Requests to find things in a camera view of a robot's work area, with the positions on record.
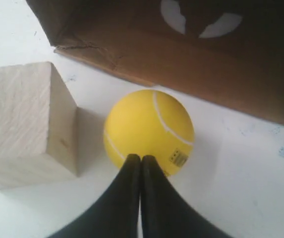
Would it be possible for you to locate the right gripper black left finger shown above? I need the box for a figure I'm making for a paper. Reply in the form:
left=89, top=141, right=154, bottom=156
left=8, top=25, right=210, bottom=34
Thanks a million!
left=50, top=154, right=141, bottom=238

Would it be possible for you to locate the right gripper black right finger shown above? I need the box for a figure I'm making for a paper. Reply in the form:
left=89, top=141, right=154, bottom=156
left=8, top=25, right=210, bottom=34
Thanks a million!
left=140, top=155, right=230, bottom=238

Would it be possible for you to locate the yellow tennis style ball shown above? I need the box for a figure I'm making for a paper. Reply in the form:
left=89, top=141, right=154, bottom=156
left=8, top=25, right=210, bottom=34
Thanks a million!
left=103, top=89, right=195, bottom=176

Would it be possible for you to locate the pale wooden block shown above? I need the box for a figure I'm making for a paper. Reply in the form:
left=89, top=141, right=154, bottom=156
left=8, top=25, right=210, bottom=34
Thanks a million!
left=0, top=62, right=78, bottom=189

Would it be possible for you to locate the cardboard box with printed side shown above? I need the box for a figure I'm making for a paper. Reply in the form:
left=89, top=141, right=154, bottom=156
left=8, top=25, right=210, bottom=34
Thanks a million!
left=28, top=0, right=284, bottom=125

